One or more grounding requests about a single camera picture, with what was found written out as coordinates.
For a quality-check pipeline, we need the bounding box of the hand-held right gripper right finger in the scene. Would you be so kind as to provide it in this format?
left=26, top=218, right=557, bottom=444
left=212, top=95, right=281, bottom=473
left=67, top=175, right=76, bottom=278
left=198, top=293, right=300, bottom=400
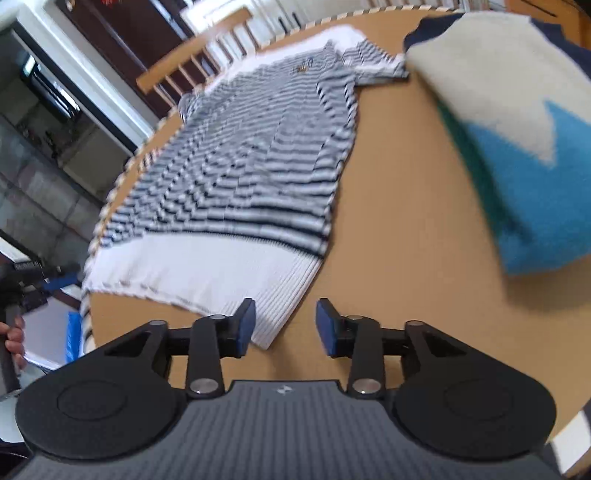
left=316, top=298, right=468, bottom=400

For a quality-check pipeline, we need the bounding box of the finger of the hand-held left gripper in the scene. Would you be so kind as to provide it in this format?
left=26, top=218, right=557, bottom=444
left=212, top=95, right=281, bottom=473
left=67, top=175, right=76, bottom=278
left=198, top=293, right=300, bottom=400
left=42, top=264, right=81, bottom=292

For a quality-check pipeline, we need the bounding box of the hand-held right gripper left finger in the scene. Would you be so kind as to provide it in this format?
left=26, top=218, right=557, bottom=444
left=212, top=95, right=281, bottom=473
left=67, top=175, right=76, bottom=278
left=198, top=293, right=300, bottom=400
left=104, top=298, right=257, bottom=400

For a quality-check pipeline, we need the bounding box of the striped knit shirt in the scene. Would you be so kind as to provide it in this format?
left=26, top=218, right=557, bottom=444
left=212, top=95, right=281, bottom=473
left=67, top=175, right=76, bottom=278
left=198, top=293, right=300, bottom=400
left=81, top=25, right=411, bottom=350

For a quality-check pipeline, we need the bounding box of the person's left hand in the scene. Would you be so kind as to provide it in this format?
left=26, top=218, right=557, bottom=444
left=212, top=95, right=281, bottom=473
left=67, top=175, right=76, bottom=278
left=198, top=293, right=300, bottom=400
left=0, top=316, right=27, bottom=370

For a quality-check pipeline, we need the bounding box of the white paper sheet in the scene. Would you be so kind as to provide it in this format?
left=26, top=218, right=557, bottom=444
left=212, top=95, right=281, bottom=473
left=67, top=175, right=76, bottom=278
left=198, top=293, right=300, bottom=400
left=21, top=286, right=85, bottom=372

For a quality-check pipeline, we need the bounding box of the blue box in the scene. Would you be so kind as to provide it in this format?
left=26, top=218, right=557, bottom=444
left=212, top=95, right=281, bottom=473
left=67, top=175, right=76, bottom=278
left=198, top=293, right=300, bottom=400
left=66, top=311, right=85, bottom=363

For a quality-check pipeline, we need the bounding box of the dark wooden cabinet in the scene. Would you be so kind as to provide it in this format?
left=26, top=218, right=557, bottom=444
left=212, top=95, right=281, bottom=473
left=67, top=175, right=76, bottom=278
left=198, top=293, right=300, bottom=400
left=58, top=0, right=197, bottom=95

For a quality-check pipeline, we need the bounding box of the wooden spindle chair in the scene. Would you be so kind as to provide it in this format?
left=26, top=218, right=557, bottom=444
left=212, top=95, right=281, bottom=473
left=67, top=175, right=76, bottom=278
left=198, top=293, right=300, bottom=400
left=137, top=10, right=260, bottom=124

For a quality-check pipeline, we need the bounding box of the cream and blue folded sweater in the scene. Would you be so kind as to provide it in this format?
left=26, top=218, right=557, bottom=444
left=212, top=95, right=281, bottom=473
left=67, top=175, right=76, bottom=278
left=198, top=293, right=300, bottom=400
left=403, top=11, right=591, bottom=277

